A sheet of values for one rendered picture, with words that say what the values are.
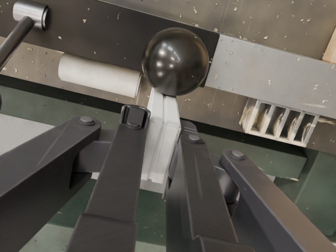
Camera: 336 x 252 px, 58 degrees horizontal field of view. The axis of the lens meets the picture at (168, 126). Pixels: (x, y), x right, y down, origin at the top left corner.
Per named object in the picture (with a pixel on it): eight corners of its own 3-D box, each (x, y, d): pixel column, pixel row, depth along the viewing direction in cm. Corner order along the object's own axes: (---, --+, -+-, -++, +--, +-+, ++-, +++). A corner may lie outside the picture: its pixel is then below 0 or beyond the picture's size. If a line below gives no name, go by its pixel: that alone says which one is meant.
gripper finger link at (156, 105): (149, 182, 14) (133, 178, 14) (153, 127, 21) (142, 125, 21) (165, 123, 13) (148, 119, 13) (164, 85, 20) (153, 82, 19)
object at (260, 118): (294, 136, 36) (305, 147, 33) (238, 123, 35) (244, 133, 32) (308, 105, 34) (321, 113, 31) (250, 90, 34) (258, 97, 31)
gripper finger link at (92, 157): (134, 185, 12) (59, 169, 12) (142, 136, 17) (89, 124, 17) (142, 152, 12) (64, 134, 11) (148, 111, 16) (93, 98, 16)
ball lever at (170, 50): (183, 75, 29) (202, 110, 16) (144, 65, 28) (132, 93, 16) (194, 34, 28) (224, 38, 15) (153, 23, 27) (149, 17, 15)
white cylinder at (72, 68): (65, 76, 33) (137, 94, 34) (56, 82, 30) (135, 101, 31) (69, 48, 32) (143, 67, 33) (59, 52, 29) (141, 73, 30)
